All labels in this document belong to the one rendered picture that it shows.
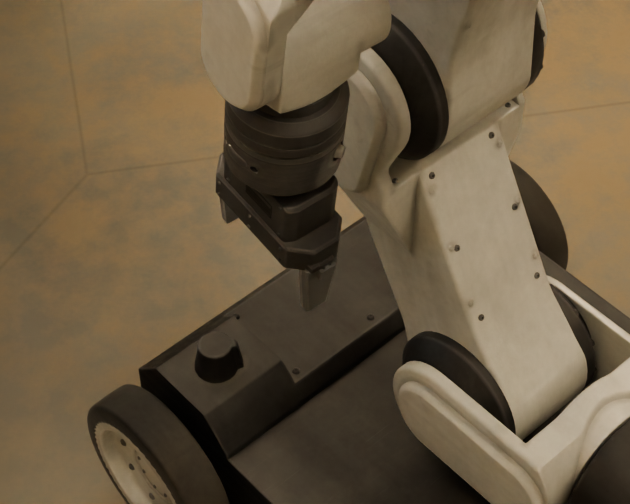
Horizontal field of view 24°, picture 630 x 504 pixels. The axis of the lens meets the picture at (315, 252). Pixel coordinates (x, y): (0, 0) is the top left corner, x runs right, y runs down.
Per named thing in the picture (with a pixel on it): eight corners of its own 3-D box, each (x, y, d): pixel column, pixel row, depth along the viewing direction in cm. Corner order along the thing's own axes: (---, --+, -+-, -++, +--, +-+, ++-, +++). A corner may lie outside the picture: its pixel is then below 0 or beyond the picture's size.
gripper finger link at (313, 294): (294, 309, 117) (300, 264, 112) (326, 290, 118) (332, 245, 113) (307, 322, 116) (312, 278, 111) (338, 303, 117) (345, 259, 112)
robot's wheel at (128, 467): (239, 565, 161) (231, 466, 146) (204, 592, 159) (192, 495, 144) (129, 452, 171) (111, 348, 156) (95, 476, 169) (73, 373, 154)
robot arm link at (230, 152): (376, 236, 114) (395, 137, 104) (279, 295, 110) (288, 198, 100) (279, 134, 119) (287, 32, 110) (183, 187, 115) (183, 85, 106)
